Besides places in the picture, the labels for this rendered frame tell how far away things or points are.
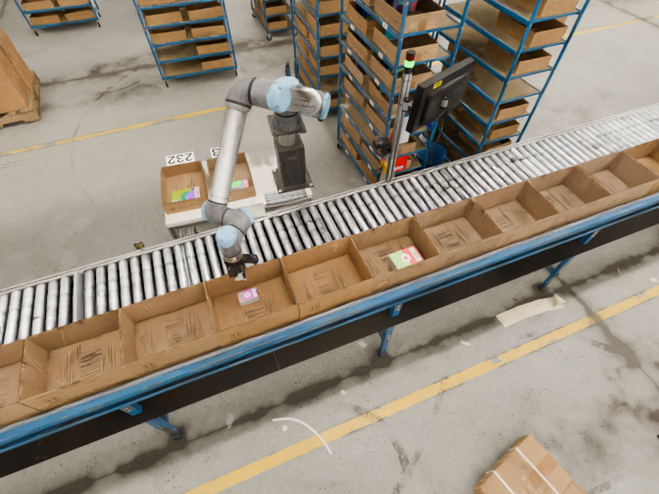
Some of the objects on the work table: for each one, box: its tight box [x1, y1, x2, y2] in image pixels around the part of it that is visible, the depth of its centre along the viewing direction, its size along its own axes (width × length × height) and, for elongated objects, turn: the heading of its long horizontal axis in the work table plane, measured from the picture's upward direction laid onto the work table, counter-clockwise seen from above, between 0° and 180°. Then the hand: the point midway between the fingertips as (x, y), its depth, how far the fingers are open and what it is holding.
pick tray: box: [161, 161, 208, 215], centre depth 254 cm, size 28×38×10 cm
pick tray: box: [206, 152, 257, 203], centre depth 259 cm, size 28×38×10 cm
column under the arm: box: [272, 134, 314, 194], centre depth 253 cm, size 26×26×33 cm
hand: (245, 276), depth 188 cm, fingers closed
